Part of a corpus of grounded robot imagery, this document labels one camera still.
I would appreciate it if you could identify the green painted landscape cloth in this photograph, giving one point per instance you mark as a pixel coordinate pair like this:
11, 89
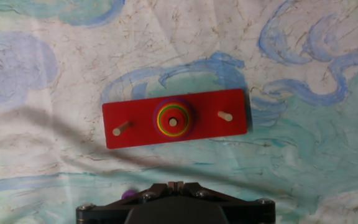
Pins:
259, 62

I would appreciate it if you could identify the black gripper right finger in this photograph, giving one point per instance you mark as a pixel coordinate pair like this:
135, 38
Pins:
238, 207

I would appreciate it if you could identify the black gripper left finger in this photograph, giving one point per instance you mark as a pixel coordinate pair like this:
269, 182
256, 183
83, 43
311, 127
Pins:
120, 207

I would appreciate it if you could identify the red Hanoi base board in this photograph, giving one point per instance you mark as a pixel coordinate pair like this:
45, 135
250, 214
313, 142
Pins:
135, 109

